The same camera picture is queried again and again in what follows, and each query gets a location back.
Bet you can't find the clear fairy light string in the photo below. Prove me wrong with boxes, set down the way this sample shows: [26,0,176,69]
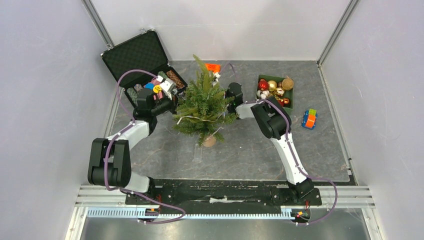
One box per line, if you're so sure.
[175,99,233,140]

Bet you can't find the small green christmas tree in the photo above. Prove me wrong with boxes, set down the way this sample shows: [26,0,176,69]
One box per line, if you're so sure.
[173,54,238,147]

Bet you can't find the clear battery box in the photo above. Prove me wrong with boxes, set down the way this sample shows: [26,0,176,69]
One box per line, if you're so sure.
[193,143,203,163]

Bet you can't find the green ornament box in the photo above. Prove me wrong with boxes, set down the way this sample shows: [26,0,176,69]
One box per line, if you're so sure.
[255,74,295,117]

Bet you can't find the twine ball ornament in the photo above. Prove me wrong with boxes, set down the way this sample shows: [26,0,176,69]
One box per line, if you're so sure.
[281,77,294,91]

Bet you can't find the blue orange toy car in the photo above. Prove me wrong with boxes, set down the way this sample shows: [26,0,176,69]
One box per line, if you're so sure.
[301,108,318,130]

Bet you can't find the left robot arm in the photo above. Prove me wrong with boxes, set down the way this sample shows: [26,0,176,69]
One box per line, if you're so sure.
[87,88,178,193]

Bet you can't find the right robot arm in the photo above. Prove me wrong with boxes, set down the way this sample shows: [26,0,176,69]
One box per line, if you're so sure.
[225,82,314,201]

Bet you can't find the orange plastic piece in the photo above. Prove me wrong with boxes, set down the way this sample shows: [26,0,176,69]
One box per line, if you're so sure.
[204,63,221,73]

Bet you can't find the red glitter bauble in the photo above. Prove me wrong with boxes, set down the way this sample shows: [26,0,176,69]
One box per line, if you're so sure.
[257,78,269,91]

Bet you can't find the yellow big blind button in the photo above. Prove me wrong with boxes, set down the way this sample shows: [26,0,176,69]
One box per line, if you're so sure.
[153,85,162,94]

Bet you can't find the gold bauble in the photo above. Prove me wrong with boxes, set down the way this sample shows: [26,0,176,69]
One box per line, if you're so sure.
[267,80,278,92]

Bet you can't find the blue dealer button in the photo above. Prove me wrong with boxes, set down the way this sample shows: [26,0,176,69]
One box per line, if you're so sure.
[144,82,155,90]

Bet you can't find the black poker chip case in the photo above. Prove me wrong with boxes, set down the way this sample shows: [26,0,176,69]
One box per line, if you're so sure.
[100,29,188,97]

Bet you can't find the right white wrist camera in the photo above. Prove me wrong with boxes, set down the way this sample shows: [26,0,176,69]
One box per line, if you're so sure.
[213,72,221,82]

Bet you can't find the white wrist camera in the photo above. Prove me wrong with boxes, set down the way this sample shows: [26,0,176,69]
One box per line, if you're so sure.
[156,75,178,100]
[213,72,221,82]

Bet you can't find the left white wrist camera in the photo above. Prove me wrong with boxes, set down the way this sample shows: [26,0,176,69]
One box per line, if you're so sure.
[156,75,178,100]

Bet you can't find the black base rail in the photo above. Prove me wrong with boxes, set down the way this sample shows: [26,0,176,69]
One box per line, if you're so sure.
[124,177,322,216]

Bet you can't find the aluminium corner frame post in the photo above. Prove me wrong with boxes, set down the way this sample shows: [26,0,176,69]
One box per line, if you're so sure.
[81,0,114,49]

